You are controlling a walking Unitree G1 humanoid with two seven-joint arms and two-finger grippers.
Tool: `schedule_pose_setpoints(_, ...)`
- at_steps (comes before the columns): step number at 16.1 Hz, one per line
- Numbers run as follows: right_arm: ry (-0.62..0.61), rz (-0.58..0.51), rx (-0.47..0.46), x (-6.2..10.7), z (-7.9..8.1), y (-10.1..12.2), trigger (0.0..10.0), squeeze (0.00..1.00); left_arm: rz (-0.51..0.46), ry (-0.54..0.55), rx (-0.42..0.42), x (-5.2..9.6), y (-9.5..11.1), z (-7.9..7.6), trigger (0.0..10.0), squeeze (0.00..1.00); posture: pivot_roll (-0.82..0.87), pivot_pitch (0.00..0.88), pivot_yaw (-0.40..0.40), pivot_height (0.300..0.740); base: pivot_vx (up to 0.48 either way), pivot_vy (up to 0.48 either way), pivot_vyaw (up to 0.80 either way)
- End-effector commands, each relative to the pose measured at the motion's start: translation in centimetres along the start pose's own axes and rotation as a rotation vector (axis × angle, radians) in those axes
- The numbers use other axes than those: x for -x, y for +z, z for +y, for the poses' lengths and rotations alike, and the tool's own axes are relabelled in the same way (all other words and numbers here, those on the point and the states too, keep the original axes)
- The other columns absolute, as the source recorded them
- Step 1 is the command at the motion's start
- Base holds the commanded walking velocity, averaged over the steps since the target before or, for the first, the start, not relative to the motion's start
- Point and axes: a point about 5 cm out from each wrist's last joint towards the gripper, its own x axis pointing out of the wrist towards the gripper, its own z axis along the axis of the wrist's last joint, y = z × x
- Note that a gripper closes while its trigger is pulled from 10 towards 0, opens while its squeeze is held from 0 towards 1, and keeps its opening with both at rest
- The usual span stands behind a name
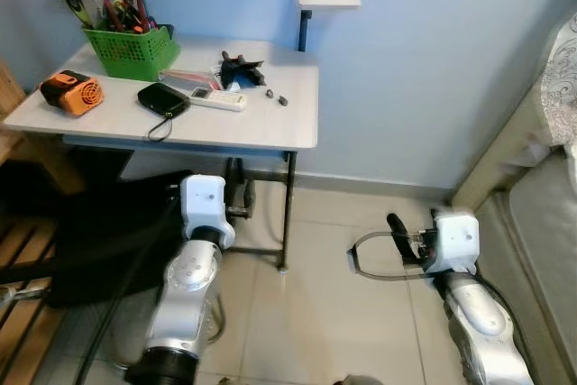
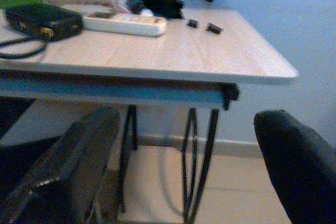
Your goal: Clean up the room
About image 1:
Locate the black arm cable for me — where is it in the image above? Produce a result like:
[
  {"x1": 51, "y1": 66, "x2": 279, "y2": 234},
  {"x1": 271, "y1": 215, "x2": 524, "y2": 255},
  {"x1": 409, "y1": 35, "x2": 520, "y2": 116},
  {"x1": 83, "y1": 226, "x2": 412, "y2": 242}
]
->
[
  {"x1": 77, "y1": 196, "x2": 181, "y2": 385},
  {"x1": 478, "y1": 275, "x2": 535, "y2": 379}
]

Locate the green plastic basket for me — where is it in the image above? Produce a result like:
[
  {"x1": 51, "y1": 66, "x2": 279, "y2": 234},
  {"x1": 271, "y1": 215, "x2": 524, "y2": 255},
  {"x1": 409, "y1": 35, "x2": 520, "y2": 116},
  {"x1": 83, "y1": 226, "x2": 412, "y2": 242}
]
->
[{"x1": 83, "y1": 26, "x2": 179, "y2": 81}]

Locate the grey cable loop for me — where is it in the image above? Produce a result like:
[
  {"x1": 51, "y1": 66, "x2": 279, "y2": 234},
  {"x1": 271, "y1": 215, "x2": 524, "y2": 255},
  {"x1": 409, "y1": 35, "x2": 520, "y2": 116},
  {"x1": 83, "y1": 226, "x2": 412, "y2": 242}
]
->
[{"x1": 349, "y1": 232, "x2": 425, "y2": 280}]

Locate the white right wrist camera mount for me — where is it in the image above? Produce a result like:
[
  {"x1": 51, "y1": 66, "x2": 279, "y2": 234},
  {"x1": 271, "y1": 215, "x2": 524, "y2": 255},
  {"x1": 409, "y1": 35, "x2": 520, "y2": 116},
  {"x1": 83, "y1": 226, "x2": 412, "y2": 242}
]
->
[{"x1": 424, "y1": 209, "x2": 481, "y2": 276}]

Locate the dark blue upright pole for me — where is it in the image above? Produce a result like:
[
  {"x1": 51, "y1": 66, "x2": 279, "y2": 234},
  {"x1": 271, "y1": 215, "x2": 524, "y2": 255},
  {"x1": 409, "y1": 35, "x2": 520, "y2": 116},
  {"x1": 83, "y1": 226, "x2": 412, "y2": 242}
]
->
[{"x1": 300, "y1": 0, "x2": 315, "y2": 52}]

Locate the white remote control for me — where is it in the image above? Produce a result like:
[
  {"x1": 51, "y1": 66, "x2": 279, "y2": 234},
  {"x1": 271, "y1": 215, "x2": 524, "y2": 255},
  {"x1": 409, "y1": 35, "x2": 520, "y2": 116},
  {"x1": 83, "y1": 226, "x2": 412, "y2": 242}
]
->
[{"x1": 185, "y1": 87, "x2": 248, "y2": 113}]

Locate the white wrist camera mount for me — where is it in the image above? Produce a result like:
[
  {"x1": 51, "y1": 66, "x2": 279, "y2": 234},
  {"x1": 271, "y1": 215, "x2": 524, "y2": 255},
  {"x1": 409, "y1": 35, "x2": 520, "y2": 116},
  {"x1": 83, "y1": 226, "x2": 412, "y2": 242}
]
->
[
  {"x1": 424, "y1": 209, "x2": 481, "y2": 276},
  {"x1": 180, "y1": 175, "x2": 237, "y2": 247}
]

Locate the black pouch with strap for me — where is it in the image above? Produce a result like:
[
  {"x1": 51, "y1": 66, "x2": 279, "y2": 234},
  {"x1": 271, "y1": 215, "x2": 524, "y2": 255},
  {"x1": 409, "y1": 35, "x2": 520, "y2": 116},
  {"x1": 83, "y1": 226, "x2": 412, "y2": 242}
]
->
[{"x1": 137, "y1": 83, "x2": 191, "y2": 142}]

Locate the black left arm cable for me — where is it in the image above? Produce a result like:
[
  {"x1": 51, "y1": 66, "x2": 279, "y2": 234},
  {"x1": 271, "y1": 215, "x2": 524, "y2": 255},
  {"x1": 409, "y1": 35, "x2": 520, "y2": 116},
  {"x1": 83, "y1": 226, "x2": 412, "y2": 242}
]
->
[{"x1": 77, "y1": 196, "x2": 181, "y2": 385}]

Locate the white bed mattress with sheet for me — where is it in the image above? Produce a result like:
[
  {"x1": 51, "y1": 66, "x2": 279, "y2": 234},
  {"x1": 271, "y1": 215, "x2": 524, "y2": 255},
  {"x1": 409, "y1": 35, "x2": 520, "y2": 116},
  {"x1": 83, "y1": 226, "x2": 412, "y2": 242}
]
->
[{"x1": 451, "y1": 87, "x2": 577, "y2": 385}]

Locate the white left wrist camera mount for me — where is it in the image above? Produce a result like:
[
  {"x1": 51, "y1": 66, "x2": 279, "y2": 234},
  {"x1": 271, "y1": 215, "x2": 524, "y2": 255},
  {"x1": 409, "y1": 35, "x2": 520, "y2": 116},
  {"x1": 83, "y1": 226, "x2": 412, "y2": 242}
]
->
[{"x1": 180, "y1": 175, "x2": 237, "y2": 247}]

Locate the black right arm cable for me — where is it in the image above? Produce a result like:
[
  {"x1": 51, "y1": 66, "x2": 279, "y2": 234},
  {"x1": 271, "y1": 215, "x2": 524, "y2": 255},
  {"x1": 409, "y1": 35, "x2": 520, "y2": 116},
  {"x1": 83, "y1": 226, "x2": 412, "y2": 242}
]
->
[{"x1": 478, "y1": 275, "x2": 535, "y2": 379}]

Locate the orange black small fan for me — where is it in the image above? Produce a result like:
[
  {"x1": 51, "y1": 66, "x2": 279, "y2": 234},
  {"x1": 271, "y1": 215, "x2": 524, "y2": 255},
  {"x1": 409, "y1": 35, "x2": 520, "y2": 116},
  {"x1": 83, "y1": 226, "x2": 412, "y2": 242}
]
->
[{"x1": 40, "y1": 70, "x2": 105, "y2": 117}]

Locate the black metal table frame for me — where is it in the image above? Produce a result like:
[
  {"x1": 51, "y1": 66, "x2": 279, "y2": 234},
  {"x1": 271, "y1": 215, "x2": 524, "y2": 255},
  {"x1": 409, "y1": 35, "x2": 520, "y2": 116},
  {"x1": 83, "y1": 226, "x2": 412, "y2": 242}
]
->
[{"x1": 225, "y1": 151, "x2": 298, "y2": 273}]

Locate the black crumpled item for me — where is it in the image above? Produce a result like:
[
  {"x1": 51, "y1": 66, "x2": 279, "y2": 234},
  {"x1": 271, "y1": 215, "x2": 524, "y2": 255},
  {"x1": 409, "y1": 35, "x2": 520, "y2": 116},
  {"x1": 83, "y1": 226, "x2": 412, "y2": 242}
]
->
[{"x1": 216, "y1": 51, "x2": 267, "y2": 90}]

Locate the grey lace patterned cloth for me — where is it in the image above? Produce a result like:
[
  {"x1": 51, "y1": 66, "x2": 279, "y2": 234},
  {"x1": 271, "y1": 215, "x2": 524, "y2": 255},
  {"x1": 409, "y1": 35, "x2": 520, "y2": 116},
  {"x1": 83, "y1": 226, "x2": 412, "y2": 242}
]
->
[{"x1": 539, "y1": 14, "x2": 577, "y2": 147}]

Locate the wooden slat bench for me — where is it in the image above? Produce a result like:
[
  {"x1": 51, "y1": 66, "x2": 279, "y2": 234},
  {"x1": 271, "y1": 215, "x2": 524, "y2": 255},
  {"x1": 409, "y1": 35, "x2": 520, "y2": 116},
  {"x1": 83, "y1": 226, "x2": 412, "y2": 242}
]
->
[{"x1": 0, "y1": 214, "x2": 69, "y2": 385}]

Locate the red plastic packet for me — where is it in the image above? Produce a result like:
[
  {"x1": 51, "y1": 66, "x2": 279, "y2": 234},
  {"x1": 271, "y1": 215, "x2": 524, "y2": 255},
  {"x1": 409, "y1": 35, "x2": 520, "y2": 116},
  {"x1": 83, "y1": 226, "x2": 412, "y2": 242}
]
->
[{"x1": 160, "y1": 69, "x2": 222, "y2": 94}]

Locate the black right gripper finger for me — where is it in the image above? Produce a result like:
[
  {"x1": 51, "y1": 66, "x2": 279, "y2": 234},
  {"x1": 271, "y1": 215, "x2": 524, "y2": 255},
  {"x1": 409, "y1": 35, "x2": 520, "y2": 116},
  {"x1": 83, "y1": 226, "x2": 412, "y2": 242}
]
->
[{"x1": 387, "y1": 213, "x2": 413, "y2": 253}]

